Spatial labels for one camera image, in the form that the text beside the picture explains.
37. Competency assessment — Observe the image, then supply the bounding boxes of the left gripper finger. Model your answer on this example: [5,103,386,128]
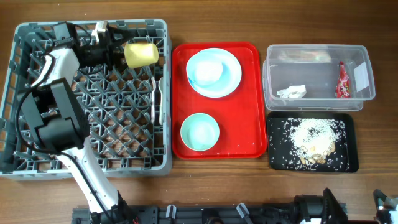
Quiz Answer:
[109,51,127,70]
[108,27,139,44]

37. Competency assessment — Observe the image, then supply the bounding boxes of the yellow plastic cup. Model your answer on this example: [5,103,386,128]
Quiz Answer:
[124,43,159,68]

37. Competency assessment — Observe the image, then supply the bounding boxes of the white plastic fork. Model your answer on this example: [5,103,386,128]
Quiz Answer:
[150,76,156,124]

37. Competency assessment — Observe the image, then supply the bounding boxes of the white plastic spoon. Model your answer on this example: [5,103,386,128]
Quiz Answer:
[159,77,164,125]

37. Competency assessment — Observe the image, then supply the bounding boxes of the light blue bowl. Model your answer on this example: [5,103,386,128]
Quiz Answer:
[186,60,223,86]

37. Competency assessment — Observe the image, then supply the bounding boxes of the rice food scraps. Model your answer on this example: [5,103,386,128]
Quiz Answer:
[268,118,349,172]

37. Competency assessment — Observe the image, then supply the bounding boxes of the red snack wrapper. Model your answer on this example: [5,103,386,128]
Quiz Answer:
[335,61,351,98]

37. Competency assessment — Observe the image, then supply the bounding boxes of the white tissue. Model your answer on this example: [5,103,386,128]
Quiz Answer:
[277,85,307,98]

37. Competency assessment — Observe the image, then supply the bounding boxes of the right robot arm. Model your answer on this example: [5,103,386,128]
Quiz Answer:
[289,188,397,224]

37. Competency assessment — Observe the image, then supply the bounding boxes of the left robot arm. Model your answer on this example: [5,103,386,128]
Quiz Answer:
[15,21,139,223]

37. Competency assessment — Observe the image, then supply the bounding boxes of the grey plastic dishwasher rack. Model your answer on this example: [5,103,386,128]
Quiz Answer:
[1,19,172,180]

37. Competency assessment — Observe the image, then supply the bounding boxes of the black waste tray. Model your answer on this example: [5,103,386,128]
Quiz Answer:
[267,111,359,173]

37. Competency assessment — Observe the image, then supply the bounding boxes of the light blue plate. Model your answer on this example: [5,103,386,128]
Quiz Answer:
[185,48,243,98]

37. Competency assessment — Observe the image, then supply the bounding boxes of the green saucer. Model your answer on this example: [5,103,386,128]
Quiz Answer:
[180,113,220,152]

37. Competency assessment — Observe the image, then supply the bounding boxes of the red plastic tray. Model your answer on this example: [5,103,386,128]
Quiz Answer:
[170,42,267,160]

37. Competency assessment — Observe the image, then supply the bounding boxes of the clear plastic bin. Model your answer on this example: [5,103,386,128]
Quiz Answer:
[262,44,376,111]

